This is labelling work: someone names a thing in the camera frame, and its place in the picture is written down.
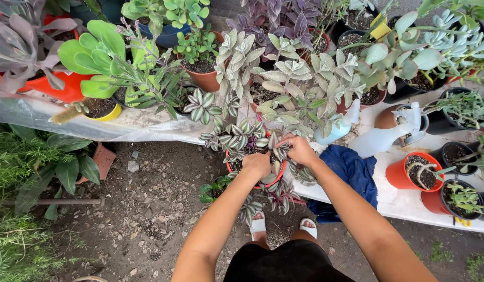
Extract person's left hand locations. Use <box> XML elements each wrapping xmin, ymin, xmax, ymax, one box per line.
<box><xmin>242</xmin><ymin>152</ymin><xmax>272</xmax><ymax>181</ymax></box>

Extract person's right hand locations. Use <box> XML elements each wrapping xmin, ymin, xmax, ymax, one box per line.
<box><xmin>275</xmin><ymin>133</ymin><xmax>319</xmax><ymax>168</ymax></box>

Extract red pot with striped plant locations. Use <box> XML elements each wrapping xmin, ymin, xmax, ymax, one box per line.
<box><xmin>198</xmin><ymin>117</ymin><xmax>318</xmax><ymax>228</ymax></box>

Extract light blue spray bottle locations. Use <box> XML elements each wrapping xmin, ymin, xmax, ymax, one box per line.
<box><xmin>314</xmin><ymin>98</ymin><xmax>362</xmax><ymax>146</ymax></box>

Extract small pot with green plant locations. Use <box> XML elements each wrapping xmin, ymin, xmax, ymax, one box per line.
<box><xmin>198</xmin><ymin>173</ymin><xmax>235</xmax><ymax>204</ymax></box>

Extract pale variegated trailing plant pot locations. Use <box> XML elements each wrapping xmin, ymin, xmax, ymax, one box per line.
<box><xmin>214</xmin><ymin>28</ymin><xmax>368</xmax><ymax>138</ymax></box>

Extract white left sandal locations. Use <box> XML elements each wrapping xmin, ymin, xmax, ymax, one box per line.
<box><xmin>249</xmin><ymin>211</ymin><xmax>267</xmax><ymax>242</ymax></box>

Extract white sandal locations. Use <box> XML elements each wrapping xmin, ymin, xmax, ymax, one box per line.
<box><xmin>249</xmin><ymin>211</ymin><xmax>267</xmax><ymax>242</ymax></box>
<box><xmin>299</xmin><ymin>217</ymin><xmax>318</xmax><ymax>240</ymax></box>

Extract blue cloth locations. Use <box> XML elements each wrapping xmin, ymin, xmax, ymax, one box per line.
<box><xmin>307</xmin><ymin>144</ymin><xmax>379</xmax><ymax>224</ymax></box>

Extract black pot with striped plant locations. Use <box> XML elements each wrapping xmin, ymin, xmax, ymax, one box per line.
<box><xmin>172</xmin><ymin>84</ymin><xmax>242</xmax><ymax>127</ymax></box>

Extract white right sandal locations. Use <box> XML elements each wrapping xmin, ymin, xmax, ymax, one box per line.
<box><xmin>299</xmin><ymin>217</ymin><xmax>318</xmax><ymax>240</ymax></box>

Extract translucent white spray bottle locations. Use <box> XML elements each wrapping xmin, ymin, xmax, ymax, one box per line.
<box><xmin>348</xmin><ymin>102</ymin><xmax>423</xmax><ymax>159</ymax></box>

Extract terracotta pot with soil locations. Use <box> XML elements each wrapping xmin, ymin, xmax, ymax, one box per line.
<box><xmin>337</xmin><ymin>84</ymin><xmax>387</xmax><ymax>115</ymax></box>

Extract brown pot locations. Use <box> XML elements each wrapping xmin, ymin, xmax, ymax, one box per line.
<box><xmin>374</xmin><ymin>103</ymin><xmax>430</xmax><ymax>148</ymax></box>

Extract terracotta pot with green succulent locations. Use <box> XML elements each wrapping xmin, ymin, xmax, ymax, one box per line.
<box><xmin>173</xmin><ymin>23</ymin><xmax>231</xmax><ymax>93</ymax></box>

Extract person's black shorts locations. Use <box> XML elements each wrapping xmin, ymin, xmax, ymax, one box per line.
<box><xmin>223</xmin><ymin>239</ymin><xmax>357</xmax><ymax>282</ymax></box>

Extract orange pot with cactus cutting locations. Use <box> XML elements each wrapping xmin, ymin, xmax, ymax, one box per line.
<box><xmin>385</xmin><ymin>151</ymin><xmax>457</xmax><ymax>193</ymax></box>

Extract black pot with gritty soil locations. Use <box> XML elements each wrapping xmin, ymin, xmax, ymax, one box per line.
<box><xmin>337</xmin><ymin>29</ymin><xmax>372</xmax><ymax>56</ymax></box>

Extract spiky spotted-leaf plant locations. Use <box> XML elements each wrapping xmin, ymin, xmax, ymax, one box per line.
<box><xmin>109</xmin><ymin>17</ymin><xmax>189</xmax><ymax>121</ymax></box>

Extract black pot with thin stems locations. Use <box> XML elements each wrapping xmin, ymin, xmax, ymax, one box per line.
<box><xmin>330</xmin><ymin>0</ymin><xmax>380</xmax><ymax>44</ymax></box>

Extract black pot with round-leaf succulent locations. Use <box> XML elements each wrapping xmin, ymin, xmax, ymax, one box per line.
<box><xmin>330</xmin><ymin>9</ymin><xmax>449</xmax><ymax>105</ymax></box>

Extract yellow plant tag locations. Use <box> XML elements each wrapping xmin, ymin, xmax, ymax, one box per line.
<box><xmin>369</xmin><ymin>13</ymin><xmax>393</xmax><ymax>40</ymax></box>

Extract blue pot with green succulent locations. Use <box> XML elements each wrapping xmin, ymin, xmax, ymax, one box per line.
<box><xmin>121</xmin><ymin>0</ymin><xmax>211</xmax><ymax>49</ymax></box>

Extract black pot with needle-leaf plant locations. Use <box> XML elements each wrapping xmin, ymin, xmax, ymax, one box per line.
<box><xmin>422</xmin><ymin>86</ymin><xmax>484</xmax><ymax>136</ymax></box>

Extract orange pot with black insert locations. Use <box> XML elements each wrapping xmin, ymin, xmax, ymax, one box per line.
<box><xmin>421</xmin><ymin>179</ymin><xmax>484</xmax><ymax>221</ymax></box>

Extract yellow pot with fuzzy cactus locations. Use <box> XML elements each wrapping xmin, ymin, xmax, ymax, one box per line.
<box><xmin>49</xmin><ymin>97</ymin><xmax>123</xmax><ymax>126</ymax></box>

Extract small black pot with soil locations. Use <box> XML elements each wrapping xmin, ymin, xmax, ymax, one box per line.
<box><xmin>428</xmin><ymin>141</ymin><xmax>480</xmax><ymax>176</ymax></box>

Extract terracotta pot with leafy plant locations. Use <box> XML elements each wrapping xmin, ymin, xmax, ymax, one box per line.
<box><xmin>8</xmin><ymin>125</ymin><xmax>117</xmax><ymax>221</ymax></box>

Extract paddle-leaf green succulent pot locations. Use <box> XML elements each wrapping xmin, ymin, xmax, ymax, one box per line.
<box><xmin>57</xmin><ymin>19</ymin><xmax>161</xmax><ymax>109</ymax></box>

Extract blue-grey finger succulent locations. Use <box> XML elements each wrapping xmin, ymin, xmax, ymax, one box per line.
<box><xmin>417</xmin><ymin>9</ymin><xmax>484</xmax><ymax>86</ymax></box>

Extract rusty metal pipe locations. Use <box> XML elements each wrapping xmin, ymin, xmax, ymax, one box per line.
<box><xmin>2</xmin><ymin>197</ymin><xmax>104</xmax><ymax>207</ymax></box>

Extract orange pot with grey-purple succulent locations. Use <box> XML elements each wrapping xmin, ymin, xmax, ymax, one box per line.
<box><xmin>0</xmin><ymin>0</ymin><xmax>95</xmax><ymax>105</ymax></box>

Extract dark teal pot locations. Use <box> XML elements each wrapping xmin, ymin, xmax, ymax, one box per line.
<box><xmin>69</xmin><ymin>0</ymin><xmax>126</xmax><ymax>25</ymax></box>

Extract clear plastic sheet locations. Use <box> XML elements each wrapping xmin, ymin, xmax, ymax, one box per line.
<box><xmin>0</xmin><ymin>87</ymin><xmax>213</xmax><ymax>145</ymax></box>

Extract feathery green fern bush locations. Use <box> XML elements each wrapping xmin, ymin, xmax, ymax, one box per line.
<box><xmin>0</xmin><ymin>125</ymin><xmax>94</xmax><ymax>282</ymax></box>

